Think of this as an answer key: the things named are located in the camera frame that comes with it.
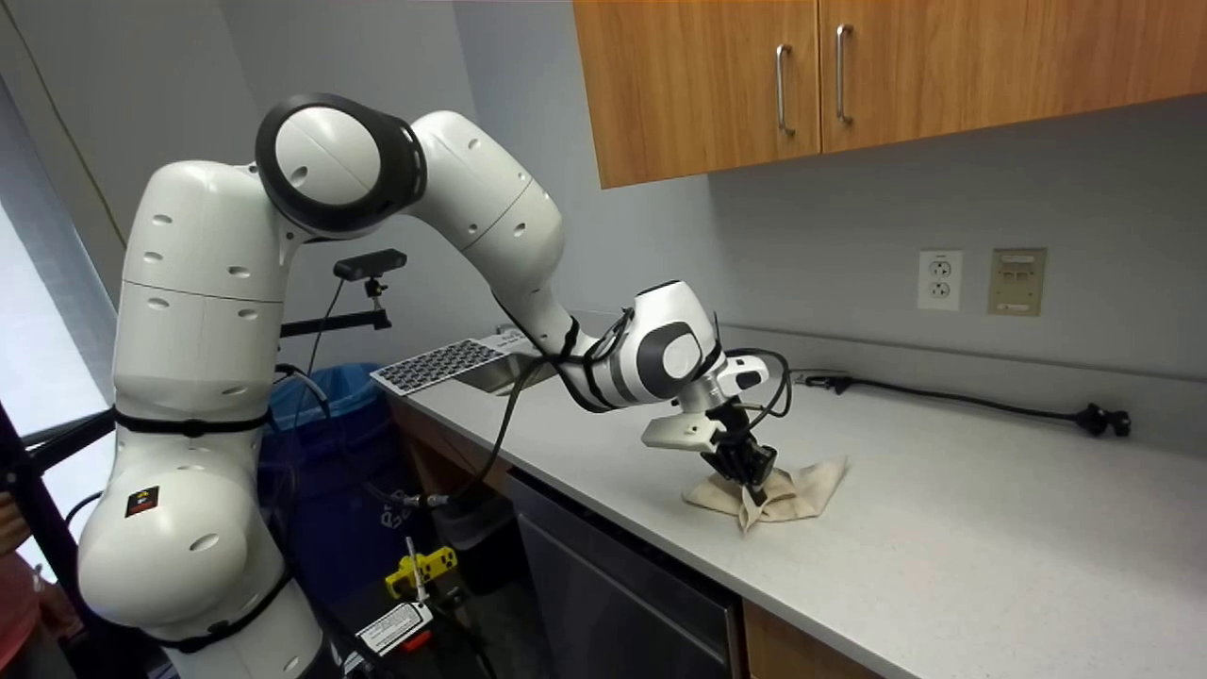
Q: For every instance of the person forearm red sleeve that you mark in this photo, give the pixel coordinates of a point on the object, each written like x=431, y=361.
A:
x=16, y=615

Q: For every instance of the wide wooden cabinet door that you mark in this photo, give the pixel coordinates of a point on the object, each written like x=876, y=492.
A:
x=1004, y=60

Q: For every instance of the wooden base cabinet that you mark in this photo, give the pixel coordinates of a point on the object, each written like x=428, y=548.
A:
x=795, y=650

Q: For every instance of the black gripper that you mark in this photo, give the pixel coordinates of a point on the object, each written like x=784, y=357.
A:
x=739, y=440

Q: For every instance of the white and red device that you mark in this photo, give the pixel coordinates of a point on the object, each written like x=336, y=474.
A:
x=398, y=623

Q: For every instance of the black metal stand frame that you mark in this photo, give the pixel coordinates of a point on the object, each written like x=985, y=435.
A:
x=38, y=502

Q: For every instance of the black exterior camera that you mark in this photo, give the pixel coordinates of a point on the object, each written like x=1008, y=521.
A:
x=370, y=265

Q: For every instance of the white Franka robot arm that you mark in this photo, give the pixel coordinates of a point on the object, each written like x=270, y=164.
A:
x=202, y=327

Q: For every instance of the narrow wooden cabinet door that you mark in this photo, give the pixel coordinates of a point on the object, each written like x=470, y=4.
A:
x=705, y=76

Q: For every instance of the white electrical outlet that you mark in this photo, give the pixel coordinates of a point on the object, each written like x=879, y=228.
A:
x=940, y=279

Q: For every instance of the yellow clamp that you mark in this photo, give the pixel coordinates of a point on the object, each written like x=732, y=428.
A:
x=419, y=572

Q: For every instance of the beige stained towel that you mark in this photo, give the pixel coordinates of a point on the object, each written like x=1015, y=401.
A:
x=804, y=492

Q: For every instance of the steel sink basin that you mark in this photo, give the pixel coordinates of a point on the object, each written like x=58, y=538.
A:
x=502, y=374

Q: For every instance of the dark steel dishwasher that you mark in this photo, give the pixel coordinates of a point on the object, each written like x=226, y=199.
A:
x=618, y=591

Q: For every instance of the beige wall plate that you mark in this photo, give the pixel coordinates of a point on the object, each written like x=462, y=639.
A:
x=1015, y=279

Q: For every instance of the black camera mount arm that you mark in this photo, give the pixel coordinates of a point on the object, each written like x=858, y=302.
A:
x=343, y=323

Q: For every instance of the blue recycling bin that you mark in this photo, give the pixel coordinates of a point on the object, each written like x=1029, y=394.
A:
x=346, y=492

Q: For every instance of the wooden sink cabinet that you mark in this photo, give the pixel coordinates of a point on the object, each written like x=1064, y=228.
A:
x=434, y=448

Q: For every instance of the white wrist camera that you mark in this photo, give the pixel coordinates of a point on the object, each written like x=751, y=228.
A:
x=682, y=430

